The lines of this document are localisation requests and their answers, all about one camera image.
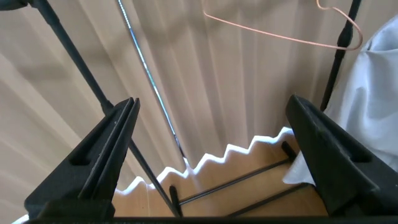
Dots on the black clothes rack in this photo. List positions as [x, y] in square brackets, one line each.
[79, 62]

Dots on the pink clothes hanger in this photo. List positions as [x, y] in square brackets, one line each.
[280, 35]

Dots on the beige curtain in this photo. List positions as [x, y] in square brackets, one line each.
[233, 93]

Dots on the pale grey shorts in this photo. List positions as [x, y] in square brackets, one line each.
[373, 93]

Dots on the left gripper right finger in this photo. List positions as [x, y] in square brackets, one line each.
[342, 168]

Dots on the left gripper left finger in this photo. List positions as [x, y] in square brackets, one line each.
[81, 174]

